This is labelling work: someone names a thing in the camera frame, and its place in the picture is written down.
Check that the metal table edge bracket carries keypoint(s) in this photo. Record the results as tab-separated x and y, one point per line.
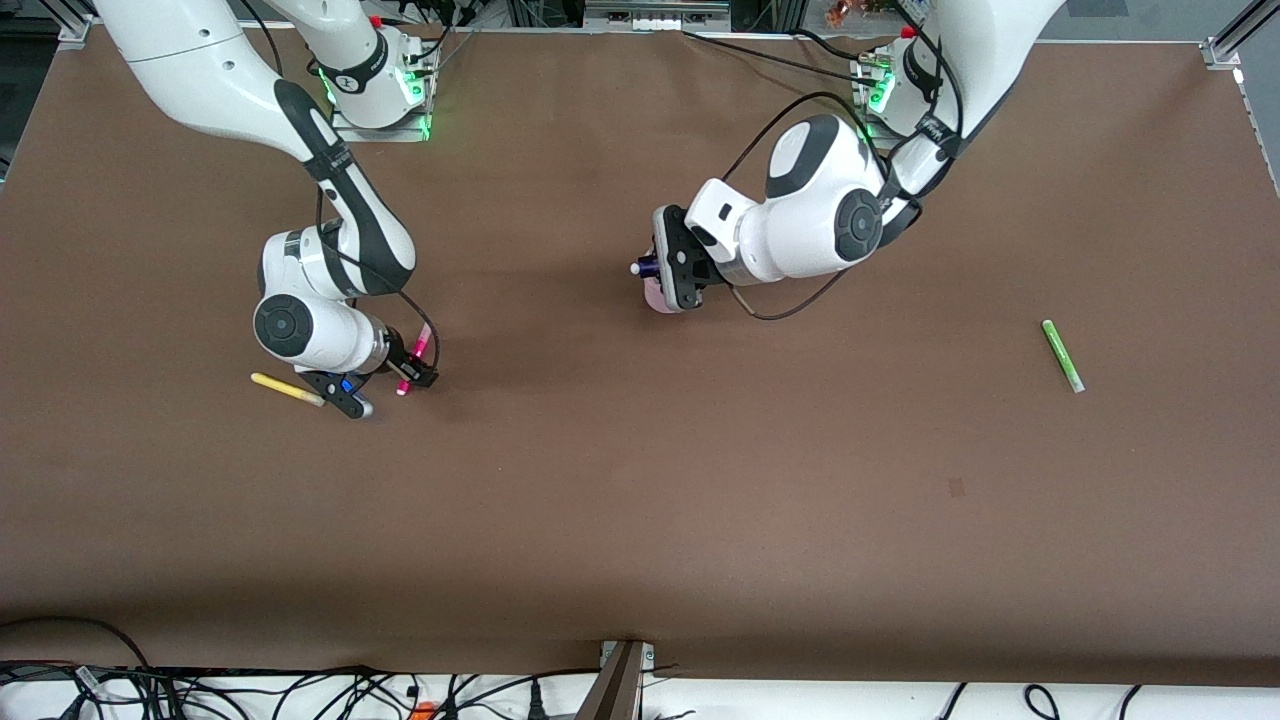
620	690

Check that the brown paper table cover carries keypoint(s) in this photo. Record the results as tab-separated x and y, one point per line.
640	520

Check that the aluminium corner rail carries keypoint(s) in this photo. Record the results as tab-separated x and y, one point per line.
1225	50
75	30

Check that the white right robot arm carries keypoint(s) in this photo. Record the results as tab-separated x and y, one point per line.
220	70

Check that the yellow marker pen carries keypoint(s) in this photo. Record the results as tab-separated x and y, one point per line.
285	388

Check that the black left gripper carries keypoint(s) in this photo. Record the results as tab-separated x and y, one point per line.
657	277

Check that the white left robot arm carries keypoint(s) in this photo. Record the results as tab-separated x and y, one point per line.
810	220

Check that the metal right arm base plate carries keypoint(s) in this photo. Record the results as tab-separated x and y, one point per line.
400	134

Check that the aluminium frame profile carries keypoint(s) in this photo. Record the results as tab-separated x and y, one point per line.
655	15

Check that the green marker pen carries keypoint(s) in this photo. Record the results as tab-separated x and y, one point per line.
1062	355

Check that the purple marker pen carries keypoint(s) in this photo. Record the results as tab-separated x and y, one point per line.
645	267

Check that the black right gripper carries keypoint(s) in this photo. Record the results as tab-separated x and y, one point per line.
399	357

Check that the pink marker pen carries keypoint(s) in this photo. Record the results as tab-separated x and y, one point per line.
422	340

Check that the copper coloured object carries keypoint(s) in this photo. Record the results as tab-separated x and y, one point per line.
838	12

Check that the translucent pink plastic cup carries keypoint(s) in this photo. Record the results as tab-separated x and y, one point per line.
662	304

